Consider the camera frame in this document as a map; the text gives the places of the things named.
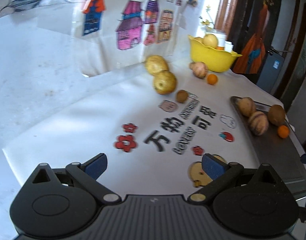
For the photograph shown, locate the striped pepino melon on tray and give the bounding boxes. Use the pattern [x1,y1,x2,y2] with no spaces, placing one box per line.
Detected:
[237,97,256,117]

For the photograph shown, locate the yellow plastic bowl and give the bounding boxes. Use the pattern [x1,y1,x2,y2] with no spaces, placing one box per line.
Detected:
[188,35,242,73]

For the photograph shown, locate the orange dress girl painting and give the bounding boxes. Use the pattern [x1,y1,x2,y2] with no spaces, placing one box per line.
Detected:
[232,0,281,75]

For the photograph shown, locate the small orange tangerine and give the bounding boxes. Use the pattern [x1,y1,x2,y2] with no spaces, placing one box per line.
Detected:
[207,74,218,85]

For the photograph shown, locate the white printed tablecloth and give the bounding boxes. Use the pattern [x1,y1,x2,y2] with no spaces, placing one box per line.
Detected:
[3,59,278,196]

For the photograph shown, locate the yellow pear in bowl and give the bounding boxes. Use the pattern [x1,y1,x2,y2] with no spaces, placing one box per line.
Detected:
[203,34,218,49]

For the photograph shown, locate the brown kiwi on tray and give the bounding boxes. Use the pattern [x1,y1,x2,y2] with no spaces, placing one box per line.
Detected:
[267,105,286,126]

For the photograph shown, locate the small tangerine on tray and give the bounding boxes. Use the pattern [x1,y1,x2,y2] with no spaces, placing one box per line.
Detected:
[278,125,289,139]

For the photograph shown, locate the white jar with flowers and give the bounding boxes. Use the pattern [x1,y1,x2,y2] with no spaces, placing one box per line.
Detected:
[200,5,227,47]

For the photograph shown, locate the striped pepino melon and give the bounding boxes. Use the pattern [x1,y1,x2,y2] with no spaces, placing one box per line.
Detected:
[237,97,256,117]
[189,62,208,79]

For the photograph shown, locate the white carton in bowl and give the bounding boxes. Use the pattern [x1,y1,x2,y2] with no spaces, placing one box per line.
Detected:
[224,41,233,53]

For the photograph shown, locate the blue-grey appliance box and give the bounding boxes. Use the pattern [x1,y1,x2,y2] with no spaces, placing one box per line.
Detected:
[256,50,284,93]

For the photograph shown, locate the small brown kiwi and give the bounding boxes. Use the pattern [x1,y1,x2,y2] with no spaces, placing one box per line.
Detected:
[176,89,188,103]

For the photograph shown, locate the colourful houses drawing paper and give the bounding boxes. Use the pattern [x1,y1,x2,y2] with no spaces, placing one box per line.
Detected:
[71,0,196,77]

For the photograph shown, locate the dark metal tray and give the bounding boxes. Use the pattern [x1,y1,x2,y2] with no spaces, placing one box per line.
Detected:
[230,96,306,200]

